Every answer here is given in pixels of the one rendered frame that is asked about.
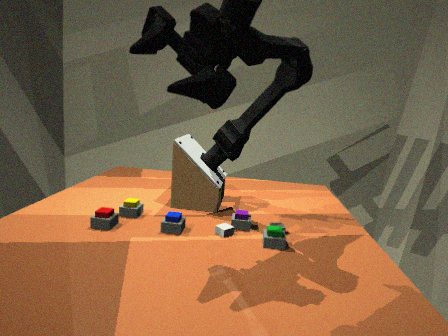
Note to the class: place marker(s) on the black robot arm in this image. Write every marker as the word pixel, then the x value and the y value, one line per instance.
pixel 230 27

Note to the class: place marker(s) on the blue button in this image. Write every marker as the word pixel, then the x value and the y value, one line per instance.
pixel 172 223

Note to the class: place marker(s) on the yellow button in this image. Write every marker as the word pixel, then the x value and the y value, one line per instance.
pixel 131 208

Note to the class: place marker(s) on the red button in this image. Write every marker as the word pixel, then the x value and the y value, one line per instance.
pixel 104 218

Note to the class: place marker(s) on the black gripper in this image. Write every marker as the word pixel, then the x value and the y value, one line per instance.
pixel 204 84

